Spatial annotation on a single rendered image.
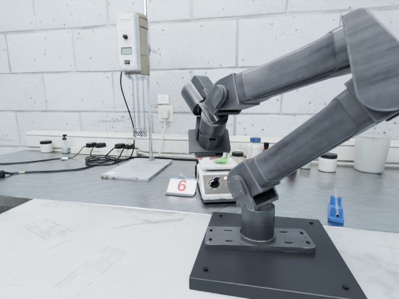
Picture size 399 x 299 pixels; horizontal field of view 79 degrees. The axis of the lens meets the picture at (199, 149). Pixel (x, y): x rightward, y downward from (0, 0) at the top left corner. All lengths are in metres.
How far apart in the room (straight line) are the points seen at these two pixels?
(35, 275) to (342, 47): 0.58
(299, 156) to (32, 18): 1.65
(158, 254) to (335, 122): 0.38
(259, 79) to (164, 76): 0.95
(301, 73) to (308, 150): 0.11
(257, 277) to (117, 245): 0.28
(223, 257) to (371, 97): 0.33
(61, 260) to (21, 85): 1.43
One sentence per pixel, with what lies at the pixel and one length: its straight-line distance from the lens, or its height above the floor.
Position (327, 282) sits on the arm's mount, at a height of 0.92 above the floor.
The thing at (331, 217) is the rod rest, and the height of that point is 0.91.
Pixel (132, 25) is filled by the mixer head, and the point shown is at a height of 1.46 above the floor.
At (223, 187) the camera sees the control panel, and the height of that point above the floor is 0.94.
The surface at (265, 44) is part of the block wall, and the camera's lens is 1.28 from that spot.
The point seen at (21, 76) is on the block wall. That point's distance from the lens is 1.84.
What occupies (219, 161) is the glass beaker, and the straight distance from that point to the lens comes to 0.77.
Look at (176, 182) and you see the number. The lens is 0.80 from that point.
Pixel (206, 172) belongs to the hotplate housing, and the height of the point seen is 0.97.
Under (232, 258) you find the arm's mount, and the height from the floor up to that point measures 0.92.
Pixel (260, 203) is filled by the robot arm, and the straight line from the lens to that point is 0.46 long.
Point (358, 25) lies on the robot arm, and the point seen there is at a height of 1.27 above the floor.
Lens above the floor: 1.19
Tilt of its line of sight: 11 degrees down
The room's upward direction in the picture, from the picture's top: straight up
